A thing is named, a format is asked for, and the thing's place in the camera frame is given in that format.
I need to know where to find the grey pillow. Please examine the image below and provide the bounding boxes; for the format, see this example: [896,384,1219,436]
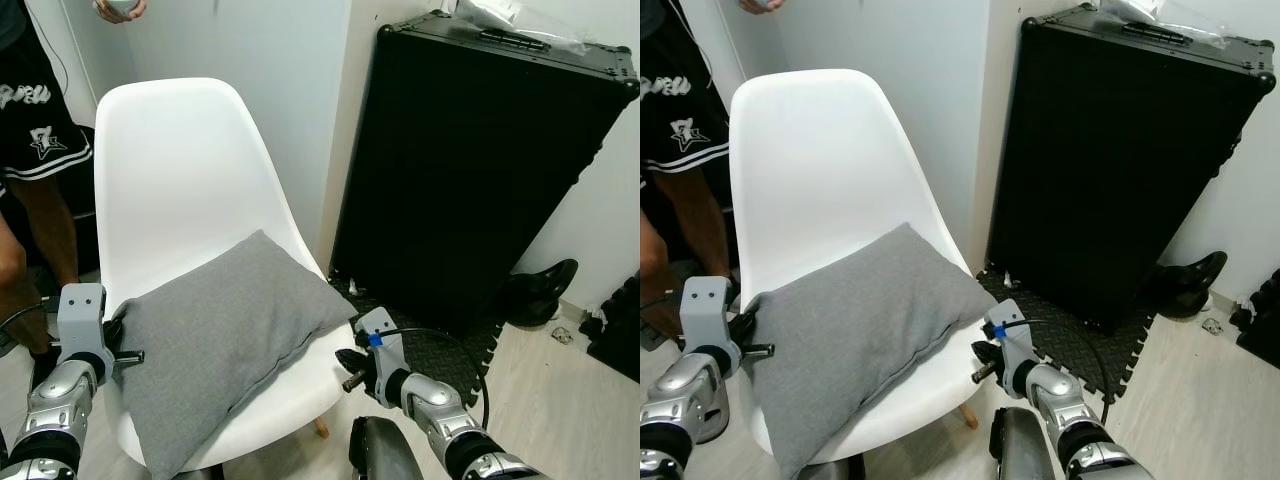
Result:
[742,222,999,479]
[105,230,359,479]

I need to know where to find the white plastic chair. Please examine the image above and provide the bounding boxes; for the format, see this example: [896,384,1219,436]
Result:
[728,68,1001,471]
[93,78,359,476]

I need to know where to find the dark robot right leg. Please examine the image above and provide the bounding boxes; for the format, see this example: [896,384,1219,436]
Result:
[990,408,1061,480]
[348,415,426,480]

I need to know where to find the black patterned floor mat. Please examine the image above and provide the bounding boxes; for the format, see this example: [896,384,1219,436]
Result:
[975,262,1156,401]
[330,270,506,401]

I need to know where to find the black foam mat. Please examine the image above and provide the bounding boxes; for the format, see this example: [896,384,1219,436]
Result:
[1235,262,1280,356]
[583,275,641,383]

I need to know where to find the black shoe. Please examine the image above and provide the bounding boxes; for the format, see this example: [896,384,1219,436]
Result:
[500,258,581,329]
[1150,250,1229,319]

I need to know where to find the large black flight case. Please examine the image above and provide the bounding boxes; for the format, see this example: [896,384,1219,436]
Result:
[330,10,641,336]
[985,3,1280,331]

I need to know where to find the black shorts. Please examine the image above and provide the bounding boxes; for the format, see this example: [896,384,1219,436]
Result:
[640,65,738,176]
[0,45,98,186]

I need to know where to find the clear plastic bag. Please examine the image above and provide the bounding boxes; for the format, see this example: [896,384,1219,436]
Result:
[1098,0,1226,49]
[440,0,591,56]

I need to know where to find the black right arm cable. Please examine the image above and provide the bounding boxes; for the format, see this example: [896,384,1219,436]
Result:
[998,317,1113,426]
[368,327,491,431]

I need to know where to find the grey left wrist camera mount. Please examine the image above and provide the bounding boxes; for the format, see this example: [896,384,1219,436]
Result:
[57,284,108,359]
[679,276,732,351]

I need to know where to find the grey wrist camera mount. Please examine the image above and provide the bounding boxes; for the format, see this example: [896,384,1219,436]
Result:
[679,276,732,351]
[353,307,407,389]
[57,284,108,359]
[985,298,1038,376]

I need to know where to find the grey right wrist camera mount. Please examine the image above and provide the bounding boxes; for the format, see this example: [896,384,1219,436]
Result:
[353,307,407,389]
[985,298,1038,376]

